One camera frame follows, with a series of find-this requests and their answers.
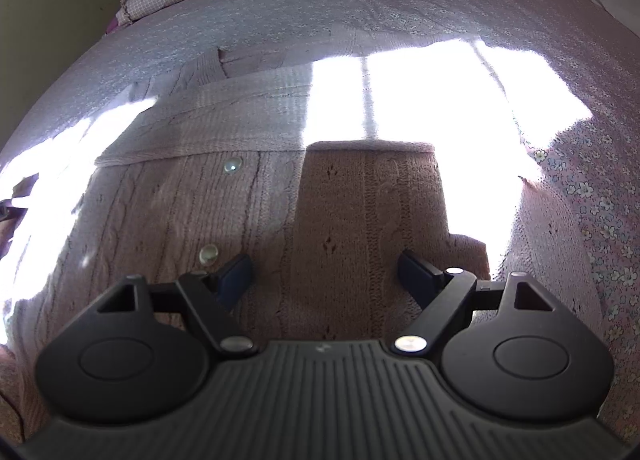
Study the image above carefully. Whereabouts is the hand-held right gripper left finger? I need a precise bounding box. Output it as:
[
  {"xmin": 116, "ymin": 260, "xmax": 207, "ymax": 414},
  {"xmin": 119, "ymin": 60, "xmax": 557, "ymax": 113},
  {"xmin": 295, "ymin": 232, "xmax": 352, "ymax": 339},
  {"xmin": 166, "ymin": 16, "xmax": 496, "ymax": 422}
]
[{"xmin": 96, "ymin": 254, "xmax": 260, "ymax": 357}]

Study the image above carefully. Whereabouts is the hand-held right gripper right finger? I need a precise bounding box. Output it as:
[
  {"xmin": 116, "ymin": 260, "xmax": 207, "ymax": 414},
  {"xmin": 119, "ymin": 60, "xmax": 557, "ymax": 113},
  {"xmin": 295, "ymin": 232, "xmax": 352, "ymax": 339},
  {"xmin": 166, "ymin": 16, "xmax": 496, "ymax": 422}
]
[{"xmin": 392, "ymin": 249, "xmax": 556, "ymax": 357}]

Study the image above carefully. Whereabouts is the pink knitted cardigan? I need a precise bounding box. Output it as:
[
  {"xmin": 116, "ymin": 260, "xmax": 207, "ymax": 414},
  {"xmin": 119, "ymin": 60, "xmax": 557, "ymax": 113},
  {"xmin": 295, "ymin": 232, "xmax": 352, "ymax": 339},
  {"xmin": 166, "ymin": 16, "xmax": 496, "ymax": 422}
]
[{"xmin": 0, "ymin": 46, "xmax": 617, "ymax": 447}]

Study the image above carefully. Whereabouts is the pink floral bed sheet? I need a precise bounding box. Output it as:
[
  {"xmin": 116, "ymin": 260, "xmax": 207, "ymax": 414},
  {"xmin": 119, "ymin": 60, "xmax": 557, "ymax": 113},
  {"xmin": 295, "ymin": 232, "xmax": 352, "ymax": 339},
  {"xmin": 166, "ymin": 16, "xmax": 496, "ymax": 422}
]
[{"xmin": 0, "ymin": 0, "xmax": 640, "ymax": 441}]

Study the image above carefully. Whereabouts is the white cloth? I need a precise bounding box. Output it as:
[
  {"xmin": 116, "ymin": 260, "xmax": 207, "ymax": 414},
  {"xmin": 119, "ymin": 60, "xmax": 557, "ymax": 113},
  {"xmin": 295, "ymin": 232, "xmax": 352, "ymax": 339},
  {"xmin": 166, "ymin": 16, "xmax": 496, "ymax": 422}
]
[{"xmin": 565, "ymin": 0, "xmax": 640, "ymax": 38}]

